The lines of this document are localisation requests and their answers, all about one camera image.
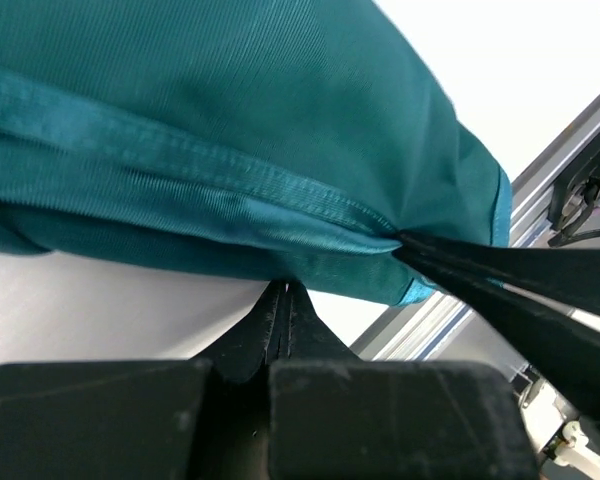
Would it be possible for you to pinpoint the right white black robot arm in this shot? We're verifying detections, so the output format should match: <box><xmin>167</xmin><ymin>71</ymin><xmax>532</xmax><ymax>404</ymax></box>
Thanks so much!
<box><xmin>393</xmin><ymin>231</ymin><xmax>600</xmax><ymax>479</ymax></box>

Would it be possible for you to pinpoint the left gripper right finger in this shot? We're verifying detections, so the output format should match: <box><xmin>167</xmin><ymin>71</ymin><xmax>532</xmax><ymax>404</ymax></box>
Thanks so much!
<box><xmin>268</xmin><ymin>284</ymin><xmax>538</xmax><ymax>479</ymax></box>

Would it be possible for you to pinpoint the teal cloth napkin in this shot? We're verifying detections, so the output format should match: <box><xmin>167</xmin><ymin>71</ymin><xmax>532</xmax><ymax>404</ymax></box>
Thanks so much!
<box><xmin>0</xmin><ymin>1</ymin><xmax>512</xmax><ymax>305</ymax></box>

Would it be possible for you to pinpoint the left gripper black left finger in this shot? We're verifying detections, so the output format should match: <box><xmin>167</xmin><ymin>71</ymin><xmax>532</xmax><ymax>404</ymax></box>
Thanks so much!
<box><xmin>0</xmin><ymin>282</ymin><xmax>286</xmax><ymax>479</ymax></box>

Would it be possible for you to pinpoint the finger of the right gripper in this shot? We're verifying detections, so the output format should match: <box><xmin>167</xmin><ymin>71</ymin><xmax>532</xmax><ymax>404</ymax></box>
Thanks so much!
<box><xmin>412</xmin><ymin>260</ymin><xmax>600</xmax><ymax>431</ymax></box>
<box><xmin>394</xmin><ymin>231</ymin><xmax>600</xmax><ymax>316</ymax></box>

